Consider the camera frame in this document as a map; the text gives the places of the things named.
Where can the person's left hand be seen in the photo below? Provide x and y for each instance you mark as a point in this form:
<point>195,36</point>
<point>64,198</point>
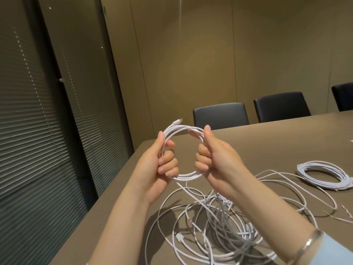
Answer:
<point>151,173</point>

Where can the person's right hand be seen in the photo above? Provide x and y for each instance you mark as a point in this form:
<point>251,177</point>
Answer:
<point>223,165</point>

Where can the person's right forearm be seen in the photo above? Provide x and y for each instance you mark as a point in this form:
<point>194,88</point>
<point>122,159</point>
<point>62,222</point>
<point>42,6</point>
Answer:
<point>275,215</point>

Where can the person's left forearm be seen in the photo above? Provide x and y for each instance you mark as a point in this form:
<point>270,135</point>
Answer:
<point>118,229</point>

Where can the dark meeting chair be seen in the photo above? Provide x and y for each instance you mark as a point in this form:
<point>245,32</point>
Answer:
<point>344,97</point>
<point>220,115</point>
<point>281,107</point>

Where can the brown table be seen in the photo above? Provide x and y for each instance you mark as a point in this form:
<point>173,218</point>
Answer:
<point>289,140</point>

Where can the glass partition with grey blinds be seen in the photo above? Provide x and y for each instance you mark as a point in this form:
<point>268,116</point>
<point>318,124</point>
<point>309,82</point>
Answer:
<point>41,107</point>

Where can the bunch of white twist ties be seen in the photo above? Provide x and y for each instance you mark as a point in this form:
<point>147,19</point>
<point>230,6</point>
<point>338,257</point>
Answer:
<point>344,209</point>

